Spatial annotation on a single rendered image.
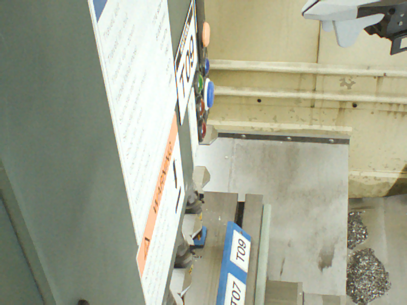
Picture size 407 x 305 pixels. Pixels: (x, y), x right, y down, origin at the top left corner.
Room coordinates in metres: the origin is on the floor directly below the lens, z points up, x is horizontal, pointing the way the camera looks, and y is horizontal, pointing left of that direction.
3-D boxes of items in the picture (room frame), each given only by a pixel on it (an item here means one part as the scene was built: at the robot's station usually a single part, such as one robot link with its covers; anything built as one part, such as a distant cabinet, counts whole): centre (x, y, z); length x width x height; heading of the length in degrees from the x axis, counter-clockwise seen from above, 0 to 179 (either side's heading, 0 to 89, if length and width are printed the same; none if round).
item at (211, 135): (0.91, 0.00, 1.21); 0.07 x 0.05 x 0.01; 79
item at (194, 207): (0.75, 0.03, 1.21); 0.06 x 0.06 x 0.03
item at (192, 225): (0.69, 0.04, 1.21); 0.07 x 0.05 x 0.01; 79
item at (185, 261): (0.64, 0.05, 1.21); 0.06 x 0.06 x 0.03
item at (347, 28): (0.61, -0.17, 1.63); 0.09 x 0.03 x 0.06; 109
